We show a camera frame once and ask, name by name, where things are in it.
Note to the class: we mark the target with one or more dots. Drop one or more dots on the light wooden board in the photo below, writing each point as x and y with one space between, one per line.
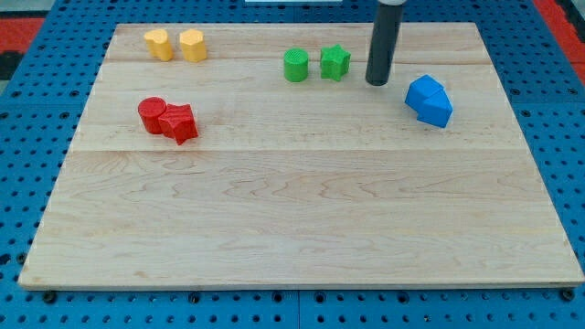
318 184

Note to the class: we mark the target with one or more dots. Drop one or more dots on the green cylinder block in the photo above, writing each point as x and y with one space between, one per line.
295 64

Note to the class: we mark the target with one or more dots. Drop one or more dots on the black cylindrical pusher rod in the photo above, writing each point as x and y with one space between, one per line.
384 38

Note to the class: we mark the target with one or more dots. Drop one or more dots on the blue wedge block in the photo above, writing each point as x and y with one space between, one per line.
435 109

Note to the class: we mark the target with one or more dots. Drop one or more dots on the yellow heart block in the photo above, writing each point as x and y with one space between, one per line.
158 44

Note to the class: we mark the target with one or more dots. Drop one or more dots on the green star block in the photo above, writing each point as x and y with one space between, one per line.
334 62

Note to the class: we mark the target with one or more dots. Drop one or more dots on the yellow hexagon block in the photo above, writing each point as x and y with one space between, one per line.
193 46

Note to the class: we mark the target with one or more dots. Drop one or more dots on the red star block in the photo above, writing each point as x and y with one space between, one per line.
178 123

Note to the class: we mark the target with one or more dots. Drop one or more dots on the blue cube block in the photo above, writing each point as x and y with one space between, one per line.
420 90

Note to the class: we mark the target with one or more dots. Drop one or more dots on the red cylinder block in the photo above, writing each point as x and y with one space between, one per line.
150 109

